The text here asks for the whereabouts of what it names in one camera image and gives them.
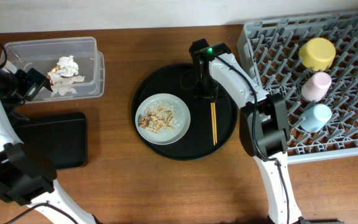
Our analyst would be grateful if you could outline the wooden chopstick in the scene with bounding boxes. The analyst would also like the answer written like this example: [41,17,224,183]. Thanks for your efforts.
[210,103,214,145]
[211,102,218,146]

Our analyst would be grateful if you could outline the white napkin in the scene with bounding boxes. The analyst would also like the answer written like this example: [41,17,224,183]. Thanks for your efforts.
[51,55,85,97]

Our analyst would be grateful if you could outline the pink cup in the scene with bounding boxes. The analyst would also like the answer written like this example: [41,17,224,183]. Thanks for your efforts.
[301,72,332,101]

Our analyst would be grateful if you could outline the light blue cup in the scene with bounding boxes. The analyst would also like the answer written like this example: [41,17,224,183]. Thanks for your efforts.
[300,104,333,133]

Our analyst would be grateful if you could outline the yellow bowl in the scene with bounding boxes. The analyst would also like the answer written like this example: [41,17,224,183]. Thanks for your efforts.
[298,37,336,71]

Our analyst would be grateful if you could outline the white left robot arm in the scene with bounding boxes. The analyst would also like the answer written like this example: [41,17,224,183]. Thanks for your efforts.
[0,62,99,223]

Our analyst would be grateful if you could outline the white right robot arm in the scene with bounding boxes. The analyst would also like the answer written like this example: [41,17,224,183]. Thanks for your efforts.
[189,39,304,223]

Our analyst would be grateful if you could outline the grey dishwasher rack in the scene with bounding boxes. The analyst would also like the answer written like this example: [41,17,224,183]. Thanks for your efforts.
[237,11,358,164]

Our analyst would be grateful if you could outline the round black tray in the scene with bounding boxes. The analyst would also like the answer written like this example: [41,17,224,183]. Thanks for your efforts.
[132,63,238,161]

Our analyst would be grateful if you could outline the clear plastic bin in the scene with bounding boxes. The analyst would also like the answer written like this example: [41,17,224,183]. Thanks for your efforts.
[1,37,105,103]

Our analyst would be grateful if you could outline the food scraps on plate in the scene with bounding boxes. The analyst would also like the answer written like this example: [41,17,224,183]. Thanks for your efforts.
[139,101,177,133]

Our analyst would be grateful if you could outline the grey plate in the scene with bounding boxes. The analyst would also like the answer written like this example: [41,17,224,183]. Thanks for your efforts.
[134,93,191,145]

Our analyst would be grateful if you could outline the black rectangular tray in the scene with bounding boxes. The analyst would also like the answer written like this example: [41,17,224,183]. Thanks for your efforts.
[14,112,88,170]

